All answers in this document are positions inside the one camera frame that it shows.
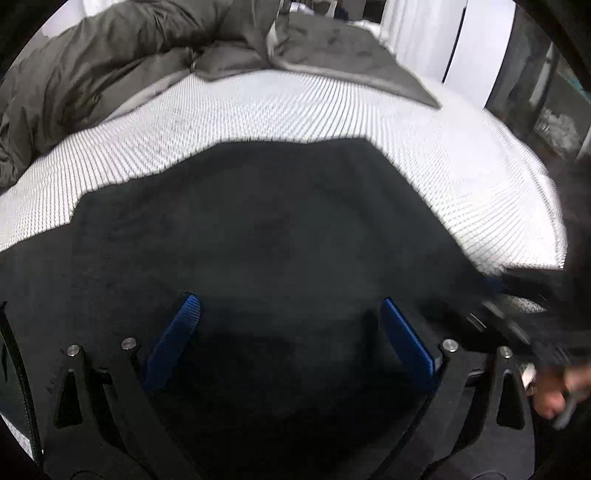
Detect white sheer curtain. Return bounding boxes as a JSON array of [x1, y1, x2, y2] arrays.
[[381, 0, 465, 85]]

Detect dark shelf rack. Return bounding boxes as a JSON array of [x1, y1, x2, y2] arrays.
[[485, 9, 591, 160]]

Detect dark grey duvet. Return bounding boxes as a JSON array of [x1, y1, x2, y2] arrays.
[[0, 0, 441, 190]]

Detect person's right hand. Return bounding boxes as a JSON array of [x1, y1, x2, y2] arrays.
[[531, 364, 591, 422]]

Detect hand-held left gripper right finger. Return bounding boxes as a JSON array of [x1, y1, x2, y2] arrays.
[[379, 298, 536, 480]]

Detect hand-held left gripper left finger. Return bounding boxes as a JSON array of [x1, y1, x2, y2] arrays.
[[39, 293, 202, 480]]

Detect black pants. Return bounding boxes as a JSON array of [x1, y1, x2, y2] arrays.
[[0, 137, 532, 480]]

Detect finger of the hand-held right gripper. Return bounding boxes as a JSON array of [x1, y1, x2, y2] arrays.
[[470, 299, 534, 348], [489, 271, 555, 302]]

